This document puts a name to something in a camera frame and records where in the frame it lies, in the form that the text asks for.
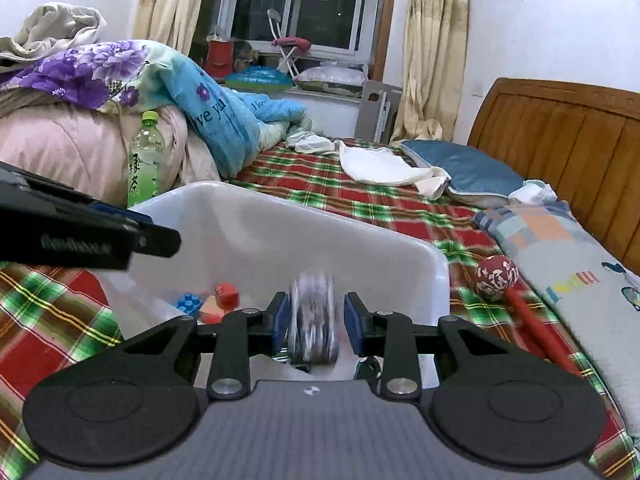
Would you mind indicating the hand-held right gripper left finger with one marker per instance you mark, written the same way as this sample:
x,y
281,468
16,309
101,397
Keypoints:
x,y
281,320

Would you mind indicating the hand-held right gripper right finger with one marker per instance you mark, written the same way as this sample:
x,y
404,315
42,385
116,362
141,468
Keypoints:
x,y
352,322

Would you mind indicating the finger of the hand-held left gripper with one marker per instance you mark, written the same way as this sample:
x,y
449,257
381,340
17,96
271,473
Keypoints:
x,y
155,242
120,212

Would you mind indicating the black toy car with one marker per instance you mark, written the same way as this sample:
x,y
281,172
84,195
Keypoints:
x,y
315,315

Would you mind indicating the red toy brick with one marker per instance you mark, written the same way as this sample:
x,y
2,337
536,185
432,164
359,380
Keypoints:
x,y
227,294

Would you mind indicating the wooden block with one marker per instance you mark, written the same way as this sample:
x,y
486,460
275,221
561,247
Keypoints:
x,y
212,314

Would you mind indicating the blue toy brick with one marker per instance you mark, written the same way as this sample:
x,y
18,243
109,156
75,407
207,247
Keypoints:
x,y
190,302

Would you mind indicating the white plastic container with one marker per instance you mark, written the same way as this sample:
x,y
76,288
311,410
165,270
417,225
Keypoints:
x,y
280,230

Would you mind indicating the green tea bottle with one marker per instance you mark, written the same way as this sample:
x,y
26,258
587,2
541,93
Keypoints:
x,y
145,160

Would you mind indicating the pink quilt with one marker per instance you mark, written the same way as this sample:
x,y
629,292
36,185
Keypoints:
x,y
65,150

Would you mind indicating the plaid bed sheet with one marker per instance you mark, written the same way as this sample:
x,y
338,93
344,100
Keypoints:
x,y
320,195

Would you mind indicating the purple and blue floral quilt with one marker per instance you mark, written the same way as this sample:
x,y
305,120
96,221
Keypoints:
x,y
215,110

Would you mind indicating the red massage hammer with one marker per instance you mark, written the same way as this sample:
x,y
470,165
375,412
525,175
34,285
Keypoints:
x,y
495,277

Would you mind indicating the striped brown blanket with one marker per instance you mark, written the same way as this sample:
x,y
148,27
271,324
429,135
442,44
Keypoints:
x,y
12,97

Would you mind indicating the white cloth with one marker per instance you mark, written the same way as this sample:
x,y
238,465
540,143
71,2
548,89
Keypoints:
x,y
380,165

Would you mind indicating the white garment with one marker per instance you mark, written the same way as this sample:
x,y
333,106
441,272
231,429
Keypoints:
x,y
310,142

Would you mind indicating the red bag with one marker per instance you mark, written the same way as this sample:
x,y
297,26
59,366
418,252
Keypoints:
x,y
220,60

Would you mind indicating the blue pillow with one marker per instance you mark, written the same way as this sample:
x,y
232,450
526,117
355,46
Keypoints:
x,y
465,170

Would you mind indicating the beige blanket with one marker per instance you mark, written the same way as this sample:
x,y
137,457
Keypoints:
x,y
55,30

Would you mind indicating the grey board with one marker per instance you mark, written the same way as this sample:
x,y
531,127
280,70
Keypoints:
x,y
377,110

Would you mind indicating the beige patterned curtain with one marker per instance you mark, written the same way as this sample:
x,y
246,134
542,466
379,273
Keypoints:
x,y
432,50
172,0

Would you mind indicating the crumpled white tissue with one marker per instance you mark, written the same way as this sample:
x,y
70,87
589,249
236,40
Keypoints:
x,y
532,192

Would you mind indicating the grey patterned pillow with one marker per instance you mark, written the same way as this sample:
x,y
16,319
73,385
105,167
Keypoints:
x,y
575,270

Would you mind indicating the folding chair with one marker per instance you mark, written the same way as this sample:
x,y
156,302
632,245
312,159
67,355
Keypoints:
x,y
290,42

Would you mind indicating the white pillow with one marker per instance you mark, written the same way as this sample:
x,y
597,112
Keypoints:
x,y
330,77

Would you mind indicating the wooden headboard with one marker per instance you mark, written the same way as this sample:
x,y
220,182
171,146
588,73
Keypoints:
x,y
565,150

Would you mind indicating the window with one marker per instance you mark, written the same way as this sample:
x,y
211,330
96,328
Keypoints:
x,y
300,0

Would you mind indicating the wall outlet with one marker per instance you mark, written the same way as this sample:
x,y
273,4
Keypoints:
x,y
478,90

